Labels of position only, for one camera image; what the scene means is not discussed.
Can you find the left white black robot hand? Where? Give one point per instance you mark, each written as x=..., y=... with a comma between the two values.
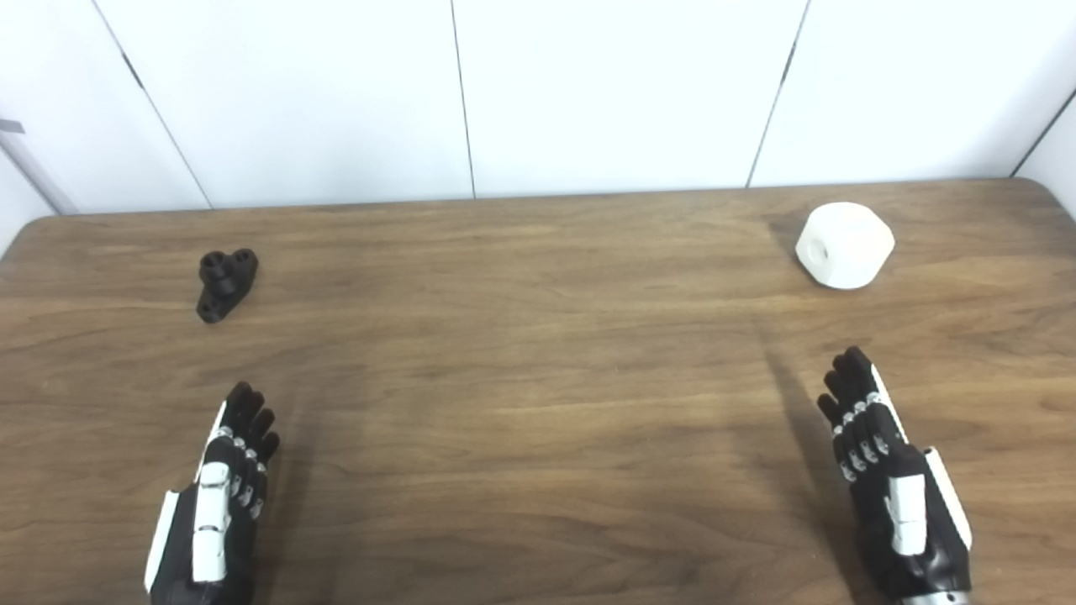
x=210, y=521

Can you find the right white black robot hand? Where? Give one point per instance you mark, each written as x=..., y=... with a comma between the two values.
x=904, y=512

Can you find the black plastic holder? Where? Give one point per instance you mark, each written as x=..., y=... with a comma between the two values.
x=224, y=281

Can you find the round white plastic piece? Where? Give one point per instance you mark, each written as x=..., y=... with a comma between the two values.
x=849, y=248

